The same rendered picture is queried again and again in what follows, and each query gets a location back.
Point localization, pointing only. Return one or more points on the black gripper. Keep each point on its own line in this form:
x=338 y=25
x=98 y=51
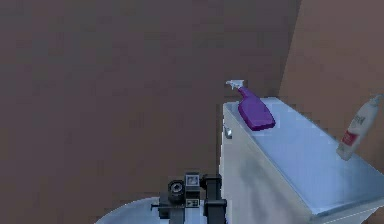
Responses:
x=174 y=193

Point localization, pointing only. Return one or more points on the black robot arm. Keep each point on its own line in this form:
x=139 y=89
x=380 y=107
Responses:
x=212 y=200

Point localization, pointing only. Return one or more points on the purple spray bottle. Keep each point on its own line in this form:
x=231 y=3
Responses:
x=255 y=111

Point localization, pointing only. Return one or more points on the white pump bottle red label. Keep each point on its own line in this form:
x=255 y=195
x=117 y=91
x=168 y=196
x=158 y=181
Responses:
x=356 y=129

